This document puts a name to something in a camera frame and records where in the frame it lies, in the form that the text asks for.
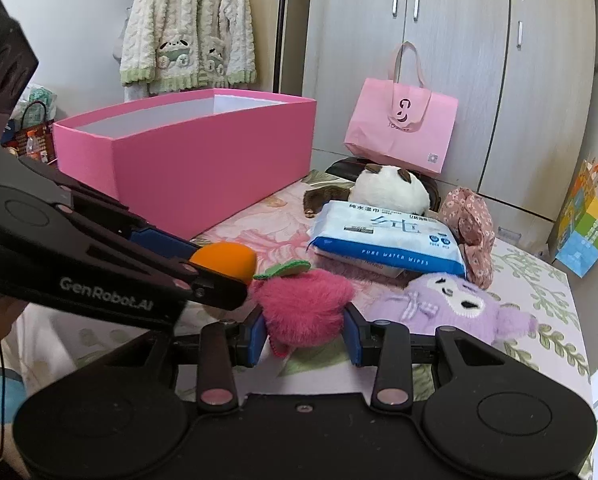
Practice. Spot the colourful paper gift bag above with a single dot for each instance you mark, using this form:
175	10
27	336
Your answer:
586	225

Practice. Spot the blue white wet wipes pack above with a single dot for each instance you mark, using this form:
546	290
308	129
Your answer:
379	230

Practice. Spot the black vertical pole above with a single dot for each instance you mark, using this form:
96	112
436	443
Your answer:
281	20

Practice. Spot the floral bedsheet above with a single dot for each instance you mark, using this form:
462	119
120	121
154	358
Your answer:
529	280

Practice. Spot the orange plush toy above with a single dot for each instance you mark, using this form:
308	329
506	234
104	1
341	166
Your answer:
226	257

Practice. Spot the pink cardboard box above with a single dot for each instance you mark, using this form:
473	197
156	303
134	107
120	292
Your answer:
179	170

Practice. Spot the grey wardrobe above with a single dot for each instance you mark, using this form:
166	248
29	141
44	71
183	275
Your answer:
469	60

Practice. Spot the pink floral cloth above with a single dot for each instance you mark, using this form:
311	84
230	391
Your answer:
471	230

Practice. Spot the pink strawberry plush toy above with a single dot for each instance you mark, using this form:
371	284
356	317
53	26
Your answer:
304	305

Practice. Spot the purple plush toy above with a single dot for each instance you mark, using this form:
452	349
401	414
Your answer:
454	305

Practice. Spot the pink tote bag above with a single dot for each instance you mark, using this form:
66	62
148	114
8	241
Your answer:
404	125

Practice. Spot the white brown panda plush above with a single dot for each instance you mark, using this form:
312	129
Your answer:
394	190

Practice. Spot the cream fluffy cardigan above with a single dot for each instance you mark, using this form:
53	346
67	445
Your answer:
194	25

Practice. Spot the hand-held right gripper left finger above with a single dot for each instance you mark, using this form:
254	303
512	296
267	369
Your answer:
257	335

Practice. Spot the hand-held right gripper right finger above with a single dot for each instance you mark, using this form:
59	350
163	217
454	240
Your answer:
354	335

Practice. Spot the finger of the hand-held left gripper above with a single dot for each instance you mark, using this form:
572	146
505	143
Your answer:
214	290
159	241

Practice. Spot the white plastic bag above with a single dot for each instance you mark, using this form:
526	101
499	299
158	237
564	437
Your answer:
39	100

